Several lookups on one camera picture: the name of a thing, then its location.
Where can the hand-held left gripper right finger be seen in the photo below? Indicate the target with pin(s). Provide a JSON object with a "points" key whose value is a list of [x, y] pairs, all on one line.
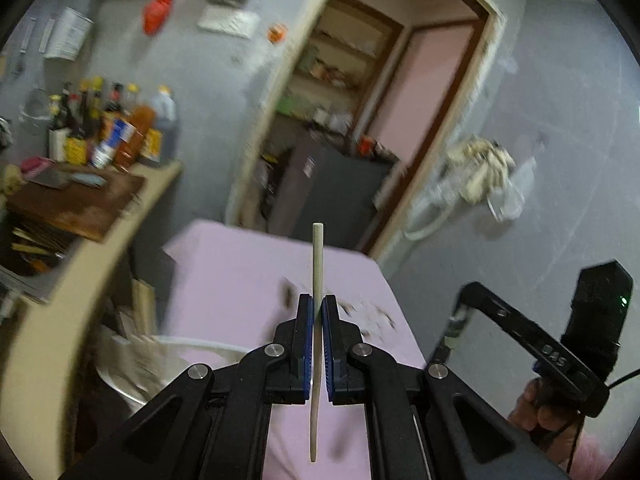
{"points": [[327, 350]]}

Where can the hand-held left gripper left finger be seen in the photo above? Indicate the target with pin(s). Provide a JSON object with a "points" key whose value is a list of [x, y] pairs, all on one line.
{"points": [[306, 350]]}

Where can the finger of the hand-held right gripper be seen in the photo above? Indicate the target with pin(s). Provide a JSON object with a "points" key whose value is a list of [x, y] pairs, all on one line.
{"points": [[495, 310]]}

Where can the wooden chopstick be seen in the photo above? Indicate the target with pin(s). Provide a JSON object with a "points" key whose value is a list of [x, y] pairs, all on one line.
{"points": [[318, 260]]}

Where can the person's right hand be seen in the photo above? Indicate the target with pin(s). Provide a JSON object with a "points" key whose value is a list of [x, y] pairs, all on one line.
{"points": [[547, 422]]}

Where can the pink cloth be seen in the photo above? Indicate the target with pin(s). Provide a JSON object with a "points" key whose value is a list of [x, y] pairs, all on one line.
{"points": [[235, 280]]}

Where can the hanging bag of white gloves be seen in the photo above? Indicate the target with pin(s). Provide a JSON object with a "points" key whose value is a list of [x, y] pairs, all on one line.
{"points": [[482, 170]]}

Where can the grey cabinet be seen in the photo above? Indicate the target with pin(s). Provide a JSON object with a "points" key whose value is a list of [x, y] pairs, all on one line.
{"points": [[325, 195]]}

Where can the leaning wooden board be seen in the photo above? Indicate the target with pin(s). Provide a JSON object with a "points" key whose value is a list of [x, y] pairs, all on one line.
{"points": [[143, 307]]}

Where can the pink door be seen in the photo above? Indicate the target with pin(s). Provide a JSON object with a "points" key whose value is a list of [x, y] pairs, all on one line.
{"points": [[425, 90]]}

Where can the green container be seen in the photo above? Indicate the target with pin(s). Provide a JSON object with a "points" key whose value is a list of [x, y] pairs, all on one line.
{"points": [[288, 106]]}

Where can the kitchen counter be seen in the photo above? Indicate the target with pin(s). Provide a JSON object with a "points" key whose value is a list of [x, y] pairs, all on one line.
{"points": [[60, 320]]}

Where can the wooden cutting board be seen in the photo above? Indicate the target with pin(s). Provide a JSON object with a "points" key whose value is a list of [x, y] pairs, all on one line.
{"points": [[80, 205]]}

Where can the large dark oil jug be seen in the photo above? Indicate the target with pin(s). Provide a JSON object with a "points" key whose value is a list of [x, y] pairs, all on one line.
{"points": [[162, 120]]}

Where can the wooden shelf unit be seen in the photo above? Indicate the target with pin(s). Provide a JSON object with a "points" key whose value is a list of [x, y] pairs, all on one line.
{"points": [[340, 65]]}

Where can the bundle of wooden sticks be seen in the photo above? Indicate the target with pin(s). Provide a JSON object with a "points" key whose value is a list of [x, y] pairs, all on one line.
{"points": [[35, 247]]}

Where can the steel cleaver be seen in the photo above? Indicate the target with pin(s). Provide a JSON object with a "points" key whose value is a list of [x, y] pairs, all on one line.
{"points": [[55, 179]]}

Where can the row of sauce bottles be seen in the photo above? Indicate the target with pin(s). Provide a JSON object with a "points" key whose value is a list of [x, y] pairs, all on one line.
{"points": [[95, 125]]}

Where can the orange plug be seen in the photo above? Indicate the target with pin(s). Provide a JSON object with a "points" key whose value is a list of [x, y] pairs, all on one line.
{"points": [[276, 34]]}

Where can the hanging steel strainer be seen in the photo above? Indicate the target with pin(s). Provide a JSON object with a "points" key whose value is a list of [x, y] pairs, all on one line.
{"points": [[37, 105]]}

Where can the red plastic bag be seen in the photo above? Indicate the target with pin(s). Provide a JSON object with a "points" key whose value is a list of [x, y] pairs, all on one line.
{"points": [[160, 7]]}

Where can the white box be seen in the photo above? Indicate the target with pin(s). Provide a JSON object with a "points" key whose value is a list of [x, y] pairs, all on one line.
{"points": [[70, 32]]}

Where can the white wall switches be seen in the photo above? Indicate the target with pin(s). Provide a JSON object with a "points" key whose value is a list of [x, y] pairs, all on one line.
{"points": [[229, 22]]}

